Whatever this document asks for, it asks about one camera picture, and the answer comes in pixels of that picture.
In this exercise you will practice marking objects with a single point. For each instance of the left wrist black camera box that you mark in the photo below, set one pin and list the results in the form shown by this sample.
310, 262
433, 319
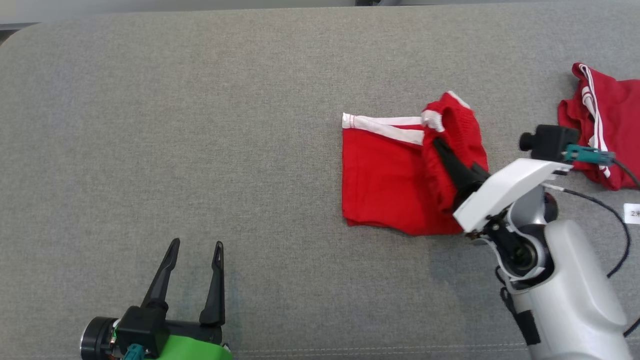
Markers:
142, 325

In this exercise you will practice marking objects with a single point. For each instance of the right camera teal connector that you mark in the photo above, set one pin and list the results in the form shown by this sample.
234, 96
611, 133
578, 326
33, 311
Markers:
590, 155

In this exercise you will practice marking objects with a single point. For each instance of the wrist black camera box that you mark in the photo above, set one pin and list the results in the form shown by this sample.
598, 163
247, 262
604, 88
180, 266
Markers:
142, 325
552, 142

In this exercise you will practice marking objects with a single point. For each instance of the camera teal connector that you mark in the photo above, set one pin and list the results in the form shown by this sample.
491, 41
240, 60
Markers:
134, 352
590, 155

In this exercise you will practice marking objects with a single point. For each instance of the red basketball jersey white trim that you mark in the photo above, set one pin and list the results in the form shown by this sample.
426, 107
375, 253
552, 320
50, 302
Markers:
622, 110

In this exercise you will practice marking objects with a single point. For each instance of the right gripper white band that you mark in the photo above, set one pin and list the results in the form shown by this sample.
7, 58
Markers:
500, 192

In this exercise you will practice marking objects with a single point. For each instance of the white paper label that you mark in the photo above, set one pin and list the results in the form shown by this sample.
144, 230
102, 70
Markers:
632, 213

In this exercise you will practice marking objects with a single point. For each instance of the red shorts white band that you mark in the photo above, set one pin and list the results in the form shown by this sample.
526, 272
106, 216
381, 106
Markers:
380, 180

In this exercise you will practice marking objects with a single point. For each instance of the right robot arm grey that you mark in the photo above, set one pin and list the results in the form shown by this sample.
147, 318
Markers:
565, 290

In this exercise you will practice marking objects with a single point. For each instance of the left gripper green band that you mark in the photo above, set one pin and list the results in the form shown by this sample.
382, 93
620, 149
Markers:
195, 350

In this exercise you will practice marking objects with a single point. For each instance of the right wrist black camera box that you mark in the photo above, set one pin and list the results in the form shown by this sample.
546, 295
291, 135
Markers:
552, 142

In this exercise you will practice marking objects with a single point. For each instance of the left camera teal connector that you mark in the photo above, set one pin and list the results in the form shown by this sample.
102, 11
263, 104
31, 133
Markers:
134, 352

